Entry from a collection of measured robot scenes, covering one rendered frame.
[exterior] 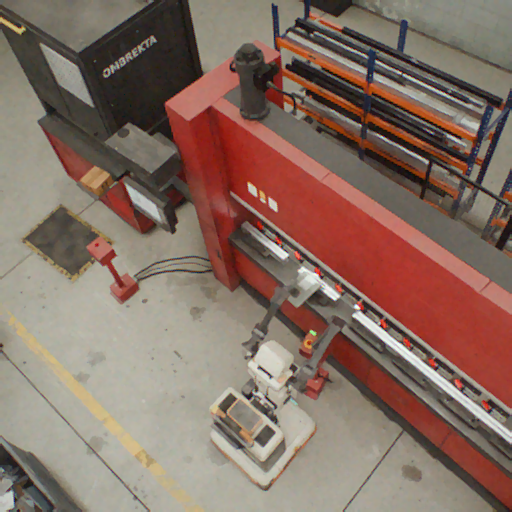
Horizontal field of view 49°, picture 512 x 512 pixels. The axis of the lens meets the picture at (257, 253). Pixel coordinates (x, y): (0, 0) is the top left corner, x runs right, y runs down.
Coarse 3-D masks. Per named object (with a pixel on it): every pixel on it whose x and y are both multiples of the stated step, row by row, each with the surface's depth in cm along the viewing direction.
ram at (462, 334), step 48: (240, 144) 374; (240, 192) 428; (288, 192) 367; (288, 240) 419; (336, 240) 361; (384, 288) 354; (432, 288) 312; (432, 336) 348; (480, 336) 307; (480, 384) 342
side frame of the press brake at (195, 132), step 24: (264, 48) 391; (216, 72) 382; (192, 96) 371; (216, 96) 369; (192, 120) 361; (192, 144) 379; (216, 144) 394; (192, 168) 410; (216, 168) 411; (192, 192) 444; (216, 192) 430; (216, 216) 450; (240, 216) 477; (216, 240) 479; (216, 264) 527
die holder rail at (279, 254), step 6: (246, 222) 477; (246, 228) 473; (252, 228) 473; (252, 234) 470; (258, 234) 469; (258, 240) 469; (264, 240) 466; (264, 246) 468; (270, 246) 462; (276, 246) 461; (270, 252) 467; (276, 252) 458; (282, 252) 458; (276, 258) 465; (282, 258) 455; (282, 264) 462
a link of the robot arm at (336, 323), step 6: (336, 318) 371; (330, 324) 366; (336, 324) 367; (342, 324) 368; (330, 330) 367; (336, 330) 366; (330, 336) 367; (324, 342) 368; (318, 348) 370; (324, 348) 369; (318, 354) 370; (306, 360) 373; (312, 360) 371; (318, 360) 370; (300, 366) 379; (318, 366) 373; (300, 372) 373; (312, 372) 371; (312, 378) 372
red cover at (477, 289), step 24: (216, 120) 373; (240, 120) 355; (264, 144) 345; (288, 144) 341; (288, 168) 343; (312, 168) 330; (336, 192) 319; (360, 192) 317; (360, 216) 316; (384, 216) 307; (384, 240) 314; (408, 240) 298; (432, 264) 293; (456, 264) 288; (456, 288) 291; (480, 288) 279; (504, 312) 274
